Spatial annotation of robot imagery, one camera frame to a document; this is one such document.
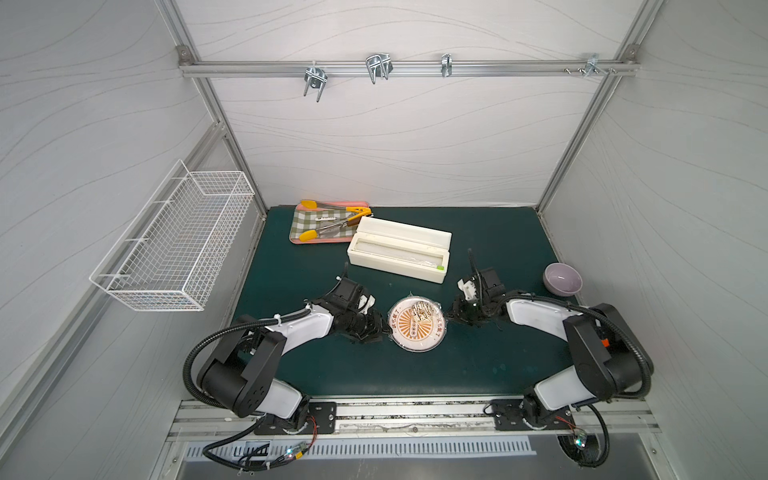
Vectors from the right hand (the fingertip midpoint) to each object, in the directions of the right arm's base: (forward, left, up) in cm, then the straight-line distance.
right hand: (446, 312), depth 91 cm
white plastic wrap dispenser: (+22, +10, +2) cm, 24 cm away
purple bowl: (+14, -39, -1) cm, 42 cm away
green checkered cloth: (+35, +45, +1) cm, 57 cm away
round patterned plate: (-4, +9, 0) cm, 10 cm away
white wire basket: (-3, +68, +31) cm, 75 cm away
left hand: (-9, +17, +3) cm, 19 cm away
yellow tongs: (+39, +33, +3) cm, 52 cm away
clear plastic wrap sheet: (-4, +9, 0) cm, 10 cm away
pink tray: (+45, +42, +2) cm, 62 cm away
